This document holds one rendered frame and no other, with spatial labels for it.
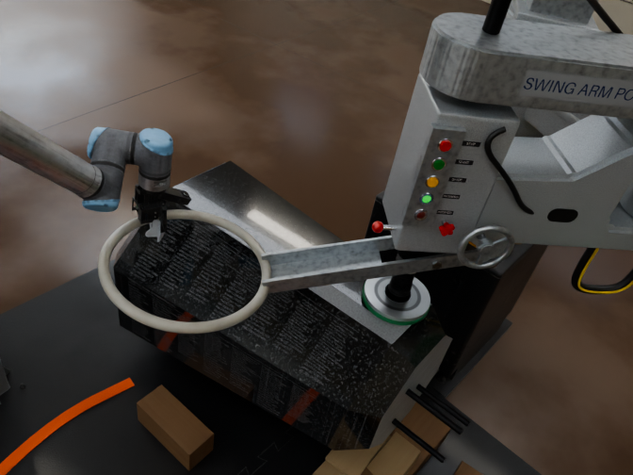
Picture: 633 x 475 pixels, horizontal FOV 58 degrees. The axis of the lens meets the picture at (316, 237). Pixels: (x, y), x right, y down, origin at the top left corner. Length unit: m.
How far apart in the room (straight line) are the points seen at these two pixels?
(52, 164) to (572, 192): 1.28
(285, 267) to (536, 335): 1.74
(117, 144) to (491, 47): 0.99
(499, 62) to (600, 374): 2.15
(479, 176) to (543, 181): 0.17
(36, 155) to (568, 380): 2.49
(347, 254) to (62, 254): 1.74
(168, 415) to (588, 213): 1.59
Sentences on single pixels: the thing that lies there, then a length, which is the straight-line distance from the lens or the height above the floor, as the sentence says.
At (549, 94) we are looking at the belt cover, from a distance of 1.39.
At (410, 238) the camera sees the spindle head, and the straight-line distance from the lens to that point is 1.53.
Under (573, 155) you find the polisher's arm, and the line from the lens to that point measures 1.63.
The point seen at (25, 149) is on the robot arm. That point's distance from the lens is 1.43.
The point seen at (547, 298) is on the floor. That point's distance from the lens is 3.41.
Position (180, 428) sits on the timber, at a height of 0.13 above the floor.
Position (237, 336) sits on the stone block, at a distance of 1.89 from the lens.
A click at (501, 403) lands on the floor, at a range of 2.80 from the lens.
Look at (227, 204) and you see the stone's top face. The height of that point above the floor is 0.80.
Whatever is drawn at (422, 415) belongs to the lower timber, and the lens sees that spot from 2.48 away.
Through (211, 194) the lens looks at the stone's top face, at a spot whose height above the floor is 0.80.
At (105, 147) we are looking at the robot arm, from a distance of 1.66.
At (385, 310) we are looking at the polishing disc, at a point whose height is 0.83.
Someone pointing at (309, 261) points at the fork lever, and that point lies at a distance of 1.74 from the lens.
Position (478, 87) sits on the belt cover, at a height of 1.59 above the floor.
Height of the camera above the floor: 2.09
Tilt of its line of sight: 40 degrees down
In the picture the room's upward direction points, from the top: 11 degrees clockwise
